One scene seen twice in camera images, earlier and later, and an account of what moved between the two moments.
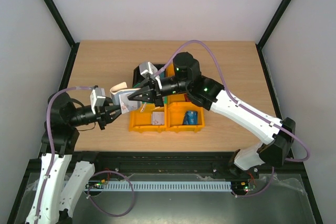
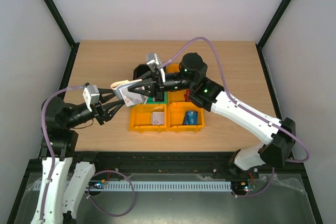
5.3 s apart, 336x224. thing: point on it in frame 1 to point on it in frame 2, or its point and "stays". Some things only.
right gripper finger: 141,98 to 148,92
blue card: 190,118 stays
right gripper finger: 139,92 to 147,78
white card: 158,118 stays
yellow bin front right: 175,113 stays
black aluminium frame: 203,164 stays
